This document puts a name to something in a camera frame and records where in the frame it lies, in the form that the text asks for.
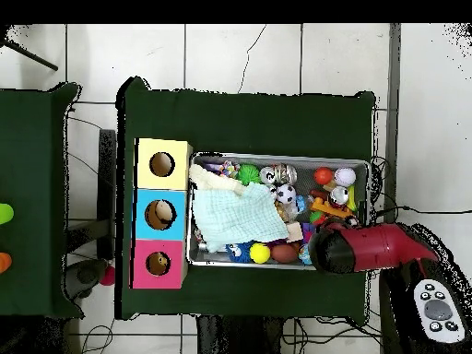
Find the globe print ball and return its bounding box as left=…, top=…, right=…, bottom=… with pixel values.
left=298, top=243, right=313, bottom=266

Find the black tripod leg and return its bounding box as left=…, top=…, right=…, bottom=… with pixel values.
left=0, top=34, right=59, bottom=72

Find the orange plastic toy block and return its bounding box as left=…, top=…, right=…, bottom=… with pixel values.
left=309, top=196, right=354, bottom=219

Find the clear mesh bin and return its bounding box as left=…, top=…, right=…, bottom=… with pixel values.
left=185, top=151, right=371, bottom=273

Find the brown toy football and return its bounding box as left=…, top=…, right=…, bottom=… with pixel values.
left=270, top=243, right=299, bottom=264

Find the dark green table cloth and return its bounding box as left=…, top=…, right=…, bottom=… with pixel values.
left=114, top=77, right=377, bottom=325
left=0, top=82, right=84, bottom=319

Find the black power cable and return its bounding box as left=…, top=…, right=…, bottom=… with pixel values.
left=372, top=205, right=472, bottom=224

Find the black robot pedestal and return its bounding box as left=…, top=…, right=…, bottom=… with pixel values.
left=196, top=314, right=285, bottom=354

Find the mint green cloth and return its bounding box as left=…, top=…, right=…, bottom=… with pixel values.
left=192, top=182, right=290, bottom=254

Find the wooden box with three holes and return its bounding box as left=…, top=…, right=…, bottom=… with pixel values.
left=131, top=137, right=194, bottom=290

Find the orange ball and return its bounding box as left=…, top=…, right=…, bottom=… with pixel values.
left=313, top=166, right=334, bottom=186

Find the yellow smiley ball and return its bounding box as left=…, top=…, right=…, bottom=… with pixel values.
left=249, top=242, right=272, bottom=266

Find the cream waffle cloth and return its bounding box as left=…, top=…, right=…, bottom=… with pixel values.
left=188, top=163, right=248, bottom=196

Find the small soccer ball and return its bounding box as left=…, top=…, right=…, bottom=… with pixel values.
left=276, top=183, right=297, bottom=205

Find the white baseball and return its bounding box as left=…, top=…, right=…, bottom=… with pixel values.
left=334, top=167, right=358, bottom=188

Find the green spiky ball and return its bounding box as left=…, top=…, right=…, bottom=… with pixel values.
left=236, top=164, right=262, bottom=185

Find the yellow duck toy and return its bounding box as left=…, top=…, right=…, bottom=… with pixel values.
left=149, top=253, right=171, bottom=275

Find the lime green toy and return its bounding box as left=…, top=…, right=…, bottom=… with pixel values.
left=0, top=203, right=15, bottom=226

